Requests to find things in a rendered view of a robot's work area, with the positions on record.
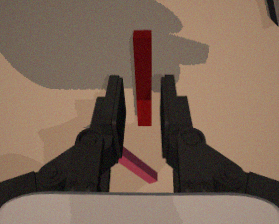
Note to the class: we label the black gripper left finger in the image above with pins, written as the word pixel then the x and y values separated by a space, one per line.
pixel 96 150

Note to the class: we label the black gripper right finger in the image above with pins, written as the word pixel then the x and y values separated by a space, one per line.
pixel 200 167

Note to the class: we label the red rod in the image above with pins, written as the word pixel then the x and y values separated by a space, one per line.
pixel 142 45

